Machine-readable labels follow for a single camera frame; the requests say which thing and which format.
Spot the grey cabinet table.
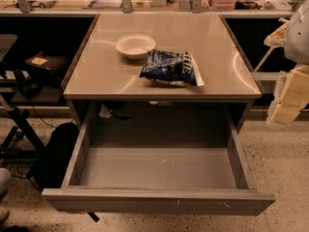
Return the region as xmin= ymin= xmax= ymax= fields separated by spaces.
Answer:
xmin=64 ymin=13 xmax=261 ymax=133

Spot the white stick with black tip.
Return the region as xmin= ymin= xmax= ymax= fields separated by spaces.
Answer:
xmin=253 ymin=46 xmax=275 ymax=73

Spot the blue chip bag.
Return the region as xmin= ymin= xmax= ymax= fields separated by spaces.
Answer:
xmin=139 ymin=49 xmax=205 ymax=87

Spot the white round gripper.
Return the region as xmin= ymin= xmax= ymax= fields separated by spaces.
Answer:
xmin=264 ymin=0 xmax=309 ymax=126

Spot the black stand frame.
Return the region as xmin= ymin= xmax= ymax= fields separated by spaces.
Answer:
xmin=0 ymin=87 xmax=44 ymax=160

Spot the grey open drawer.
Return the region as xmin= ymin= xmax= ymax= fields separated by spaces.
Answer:
xmin=42 ymin=102 xmax=275 ymax=216

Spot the black box with label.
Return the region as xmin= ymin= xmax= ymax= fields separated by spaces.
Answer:
xmin=25 ymin=52 xmax=70 ymax=78

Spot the white bowl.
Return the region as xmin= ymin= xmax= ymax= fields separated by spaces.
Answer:
xmin=115 ymin=34 xmax=155 ymax=60

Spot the black backpack on floor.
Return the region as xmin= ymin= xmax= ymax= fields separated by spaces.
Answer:
xmin=26 ymin=123 xmax=79 ymax=189

